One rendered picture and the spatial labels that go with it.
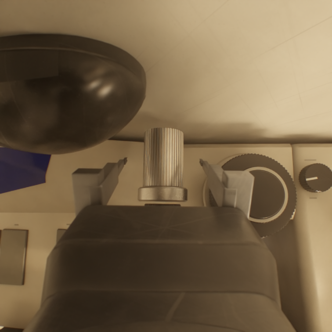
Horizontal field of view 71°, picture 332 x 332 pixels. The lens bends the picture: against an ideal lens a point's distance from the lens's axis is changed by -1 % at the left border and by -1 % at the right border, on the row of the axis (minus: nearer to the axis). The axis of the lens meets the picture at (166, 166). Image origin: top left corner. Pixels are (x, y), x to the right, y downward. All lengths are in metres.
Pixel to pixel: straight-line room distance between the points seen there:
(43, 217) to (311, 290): 0.24
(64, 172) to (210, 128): 0.13
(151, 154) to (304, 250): 0.16
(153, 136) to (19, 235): 0.17
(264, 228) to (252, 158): 0.05
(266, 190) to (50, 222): 0.19
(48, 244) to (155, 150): 0.15
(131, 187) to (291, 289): 0.18
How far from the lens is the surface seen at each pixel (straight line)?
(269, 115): 0.18
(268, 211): 0.18
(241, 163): 0.19
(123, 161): 0.15
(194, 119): 0.17
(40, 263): 0.26
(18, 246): 0.27
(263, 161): 0.20
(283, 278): 0.29
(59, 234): 0.24
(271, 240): 0.30
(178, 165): 0.15
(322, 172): 0.23
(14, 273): 0.27
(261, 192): 0.18
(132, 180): 0.21
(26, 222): 0.26
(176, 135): 0.15
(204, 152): 0.22
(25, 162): 0.23
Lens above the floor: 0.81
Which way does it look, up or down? 8 degrees down
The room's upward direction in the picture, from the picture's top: 179 degrees counter-clockwise
